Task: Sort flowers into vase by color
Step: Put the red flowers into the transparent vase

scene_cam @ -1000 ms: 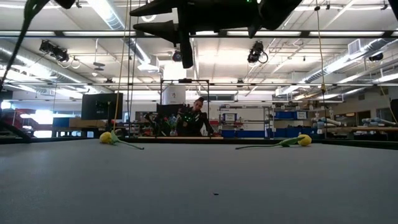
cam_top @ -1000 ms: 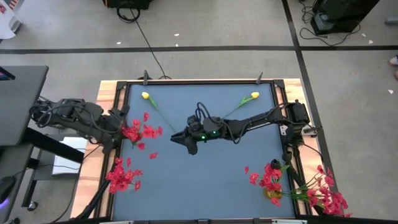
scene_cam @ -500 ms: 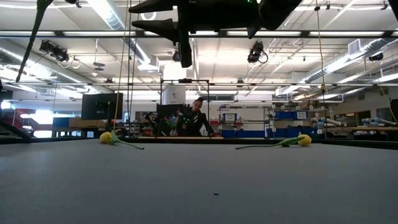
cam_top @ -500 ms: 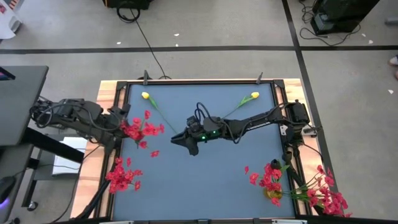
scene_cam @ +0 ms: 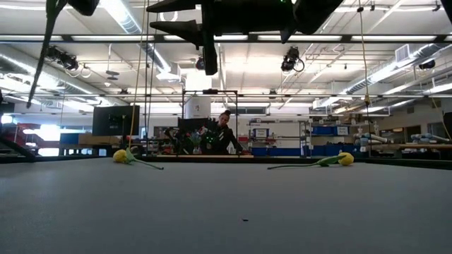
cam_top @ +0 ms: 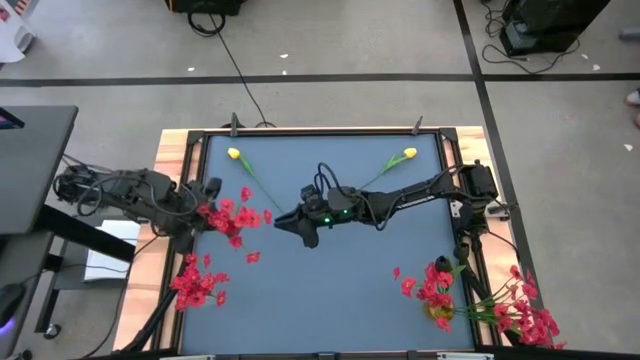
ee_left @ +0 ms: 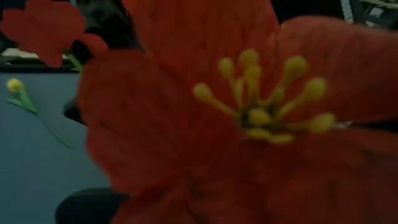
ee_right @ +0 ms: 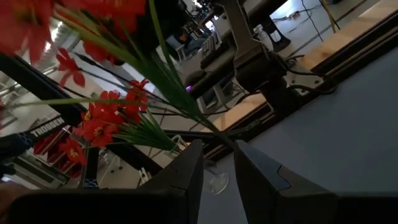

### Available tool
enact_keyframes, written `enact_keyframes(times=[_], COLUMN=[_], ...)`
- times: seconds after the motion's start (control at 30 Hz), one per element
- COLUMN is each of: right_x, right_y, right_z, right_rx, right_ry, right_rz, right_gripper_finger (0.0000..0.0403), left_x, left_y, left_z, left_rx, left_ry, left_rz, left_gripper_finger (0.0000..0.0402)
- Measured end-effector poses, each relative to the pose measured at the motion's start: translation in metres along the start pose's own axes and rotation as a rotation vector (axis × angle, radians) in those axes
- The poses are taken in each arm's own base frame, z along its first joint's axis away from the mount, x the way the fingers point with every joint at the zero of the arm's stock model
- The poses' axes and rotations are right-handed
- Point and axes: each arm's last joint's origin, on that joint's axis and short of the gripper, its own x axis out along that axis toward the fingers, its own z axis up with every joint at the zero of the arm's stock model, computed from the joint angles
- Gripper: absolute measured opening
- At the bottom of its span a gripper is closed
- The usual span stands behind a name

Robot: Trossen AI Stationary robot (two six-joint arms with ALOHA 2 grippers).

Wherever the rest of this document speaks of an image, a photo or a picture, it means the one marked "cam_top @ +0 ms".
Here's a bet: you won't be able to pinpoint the dark low desk surface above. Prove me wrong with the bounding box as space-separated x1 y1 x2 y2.
0 230 55 360

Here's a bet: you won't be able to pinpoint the black desk beam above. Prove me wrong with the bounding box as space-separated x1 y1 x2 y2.
35 203 137 264

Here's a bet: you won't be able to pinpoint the blue table mat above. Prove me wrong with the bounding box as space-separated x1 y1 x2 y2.
180 132 476 352

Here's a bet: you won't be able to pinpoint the white paper stack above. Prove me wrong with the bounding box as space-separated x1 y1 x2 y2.
82 218 142 284

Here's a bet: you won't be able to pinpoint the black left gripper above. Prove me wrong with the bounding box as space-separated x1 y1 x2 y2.
174 175 224 229

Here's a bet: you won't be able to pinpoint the red flower bunch single stem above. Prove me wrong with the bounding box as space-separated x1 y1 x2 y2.
196 186 275 265

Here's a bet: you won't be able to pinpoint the black box on floor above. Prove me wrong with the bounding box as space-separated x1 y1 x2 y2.
164 0 247 16

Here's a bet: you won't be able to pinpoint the yellow glass vase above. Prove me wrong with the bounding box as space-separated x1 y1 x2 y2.
423 302 456 322

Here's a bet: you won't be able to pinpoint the black equipment case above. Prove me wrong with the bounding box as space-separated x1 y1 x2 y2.
498 0 612 57

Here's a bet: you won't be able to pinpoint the dark screen device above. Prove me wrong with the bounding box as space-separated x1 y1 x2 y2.
0 106 25 131

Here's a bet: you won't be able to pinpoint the grey desk top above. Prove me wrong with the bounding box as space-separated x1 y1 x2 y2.
0 104 80 236

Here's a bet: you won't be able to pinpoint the yellow tulip with green stem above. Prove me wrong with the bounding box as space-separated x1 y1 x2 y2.
227 146 285 215
357 146 419 191

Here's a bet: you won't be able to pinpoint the black computer mouse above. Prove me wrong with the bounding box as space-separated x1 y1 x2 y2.
0 282 27 329

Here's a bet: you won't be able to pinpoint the black metal table frame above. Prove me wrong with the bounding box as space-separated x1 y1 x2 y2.
115 125 541 360

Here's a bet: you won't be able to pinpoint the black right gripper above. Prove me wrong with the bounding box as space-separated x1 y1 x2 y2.
273 186 372 250

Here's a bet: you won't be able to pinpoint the black floor cable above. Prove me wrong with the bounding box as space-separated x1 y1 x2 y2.
186 0 276 130

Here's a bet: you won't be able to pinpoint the red flower bunch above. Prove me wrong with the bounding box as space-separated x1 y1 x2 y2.
398 260 457 334
462 264 569 350

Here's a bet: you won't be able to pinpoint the white box with flag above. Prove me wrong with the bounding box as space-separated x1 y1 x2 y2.
0 0 37 65

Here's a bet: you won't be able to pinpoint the red flower bunch many stems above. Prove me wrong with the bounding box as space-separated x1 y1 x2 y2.
168 252 232 312

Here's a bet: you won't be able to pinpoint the black cables on floor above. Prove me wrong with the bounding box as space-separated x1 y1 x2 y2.
479 0 582 76

